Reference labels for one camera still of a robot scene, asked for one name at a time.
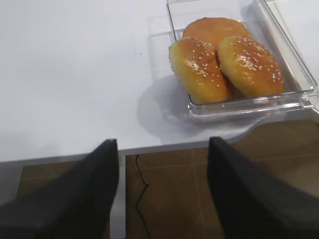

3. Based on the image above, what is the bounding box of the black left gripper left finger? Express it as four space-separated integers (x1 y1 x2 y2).
0 139 118 239

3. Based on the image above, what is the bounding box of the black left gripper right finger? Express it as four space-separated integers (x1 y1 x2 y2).
207 137 319 239

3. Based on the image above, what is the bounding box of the white table leg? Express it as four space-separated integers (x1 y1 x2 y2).
109 156 127 239

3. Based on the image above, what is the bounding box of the right sesame bun top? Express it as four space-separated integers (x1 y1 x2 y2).
217 36 284 97

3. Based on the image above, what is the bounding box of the sesame bun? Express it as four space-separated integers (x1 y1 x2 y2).
169 37 234 104
217 36 284 97

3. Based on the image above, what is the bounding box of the left sesame bun top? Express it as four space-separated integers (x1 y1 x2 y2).
169 37 234 104

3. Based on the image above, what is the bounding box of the plain bun bottom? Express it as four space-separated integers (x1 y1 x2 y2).
182 17 252 46

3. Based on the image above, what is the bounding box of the clear plastic container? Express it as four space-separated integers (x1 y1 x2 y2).
166 0 319 124

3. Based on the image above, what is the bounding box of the thin black cable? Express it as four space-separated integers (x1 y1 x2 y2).
135 154 150 239

